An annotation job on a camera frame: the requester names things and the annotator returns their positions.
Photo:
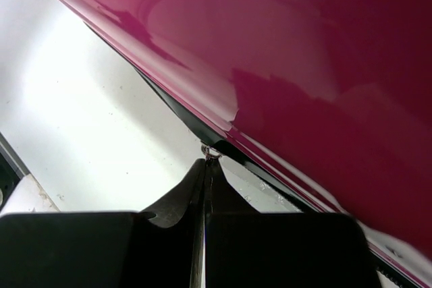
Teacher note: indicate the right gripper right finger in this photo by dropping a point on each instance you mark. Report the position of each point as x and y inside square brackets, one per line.
[231, 233]

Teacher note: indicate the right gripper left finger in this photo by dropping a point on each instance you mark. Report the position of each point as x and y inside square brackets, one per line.
[175, 243]

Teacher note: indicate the teal pink suitcase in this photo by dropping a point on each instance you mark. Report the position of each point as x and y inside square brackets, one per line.
[329, 99]

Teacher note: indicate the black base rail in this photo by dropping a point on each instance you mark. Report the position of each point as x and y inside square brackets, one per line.
[12, 171]

